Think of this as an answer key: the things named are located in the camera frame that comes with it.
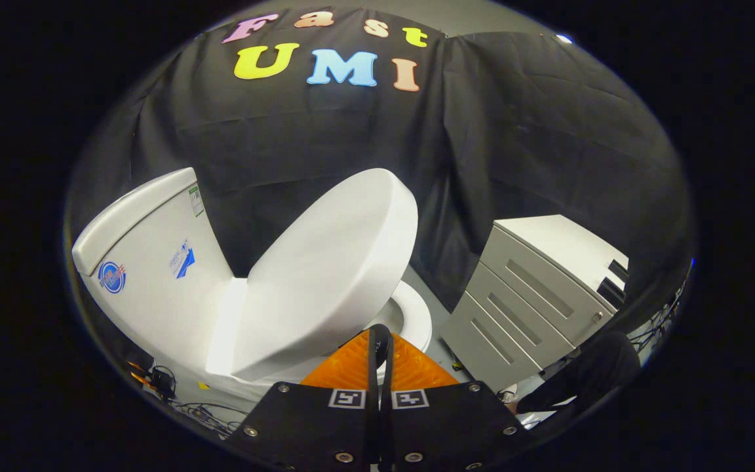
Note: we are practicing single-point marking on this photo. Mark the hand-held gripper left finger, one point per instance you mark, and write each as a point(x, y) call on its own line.
point(312, 426)

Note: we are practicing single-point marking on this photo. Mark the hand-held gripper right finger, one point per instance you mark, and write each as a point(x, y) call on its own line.
point(449, 426)

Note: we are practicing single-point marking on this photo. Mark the white toilet lid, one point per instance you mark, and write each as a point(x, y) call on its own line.
point(331, 269)

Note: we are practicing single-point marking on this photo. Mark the white ceramic toilet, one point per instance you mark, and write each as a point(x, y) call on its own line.
point(154, 288)

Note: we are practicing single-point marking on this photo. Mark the grey drawer cabinet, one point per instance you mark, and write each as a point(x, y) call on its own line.
point(535, 282)

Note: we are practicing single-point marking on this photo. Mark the black backdrop cloth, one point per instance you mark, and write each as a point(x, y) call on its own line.
point(515, 131)

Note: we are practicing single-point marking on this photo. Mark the small ceiling light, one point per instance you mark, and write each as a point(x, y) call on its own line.
point(564, 38)

